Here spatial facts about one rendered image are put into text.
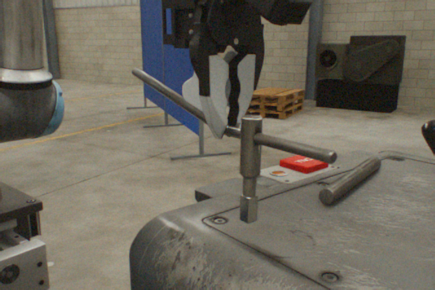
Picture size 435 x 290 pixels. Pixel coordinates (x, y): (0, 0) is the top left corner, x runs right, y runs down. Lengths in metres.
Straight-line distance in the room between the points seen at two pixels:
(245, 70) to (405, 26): 9.90
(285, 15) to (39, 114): 0.63
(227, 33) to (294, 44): 10.58
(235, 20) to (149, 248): 0.28
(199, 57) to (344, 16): 10.23
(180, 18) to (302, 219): 0.28
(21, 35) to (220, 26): 0.52
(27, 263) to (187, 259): 0.41
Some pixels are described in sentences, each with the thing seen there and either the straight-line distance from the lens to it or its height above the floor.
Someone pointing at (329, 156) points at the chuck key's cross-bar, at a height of 1.37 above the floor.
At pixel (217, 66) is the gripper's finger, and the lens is 0.44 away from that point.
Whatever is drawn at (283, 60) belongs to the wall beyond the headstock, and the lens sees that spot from 11.13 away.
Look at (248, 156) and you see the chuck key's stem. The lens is 0.44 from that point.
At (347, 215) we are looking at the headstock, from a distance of 0.57.
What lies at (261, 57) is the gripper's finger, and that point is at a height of 1.45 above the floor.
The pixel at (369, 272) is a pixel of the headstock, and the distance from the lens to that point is 0.45.
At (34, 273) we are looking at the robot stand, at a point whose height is 1.07.
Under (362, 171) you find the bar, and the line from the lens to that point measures 0.69.
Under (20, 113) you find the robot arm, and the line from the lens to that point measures 0.90.
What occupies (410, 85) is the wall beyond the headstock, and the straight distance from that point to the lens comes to 10.34.
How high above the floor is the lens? 1.47
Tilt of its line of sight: 14 degrees down
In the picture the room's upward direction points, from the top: straight up
